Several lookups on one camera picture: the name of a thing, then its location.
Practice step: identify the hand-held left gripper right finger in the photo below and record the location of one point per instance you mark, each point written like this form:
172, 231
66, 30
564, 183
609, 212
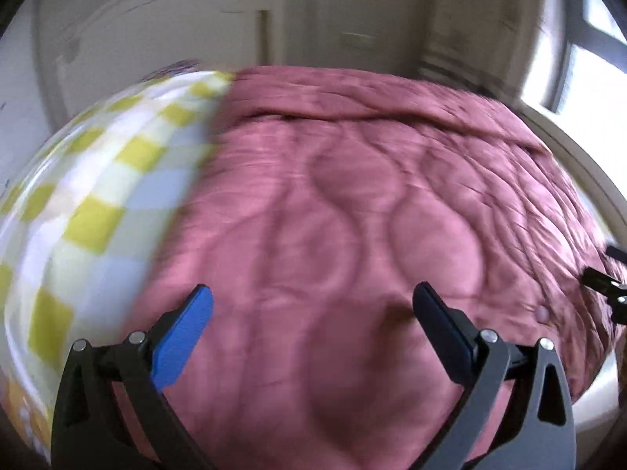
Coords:
441, 333

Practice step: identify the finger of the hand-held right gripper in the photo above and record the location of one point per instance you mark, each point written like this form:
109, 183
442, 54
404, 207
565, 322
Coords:
617, 252
610, 291

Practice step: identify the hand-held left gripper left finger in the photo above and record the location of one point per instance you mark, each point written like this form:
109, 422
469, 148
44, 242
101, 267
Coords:
183, 338

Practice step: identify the pink quilted jacket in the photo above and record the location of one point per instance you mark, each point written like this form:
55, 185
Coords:
343, 181

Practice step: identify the bed with yellow checkered sheet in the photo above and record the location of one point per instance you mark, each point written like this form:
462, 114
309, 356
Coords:
98, 181

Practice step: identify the dark framed window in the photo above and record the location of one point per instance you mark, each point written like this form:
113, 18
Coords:
588, 73

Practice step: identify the patterned colourful pillow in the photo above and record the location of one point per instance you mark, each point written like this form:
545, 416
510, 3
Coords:
176, 66

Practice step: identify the beige printed curtain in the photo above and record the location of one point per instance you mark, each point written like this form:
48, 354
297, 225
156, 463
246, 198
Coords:
465, 19

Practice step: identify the white wooden headboard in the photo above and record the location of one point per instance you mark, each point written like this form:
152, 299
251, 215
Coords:
147, 34

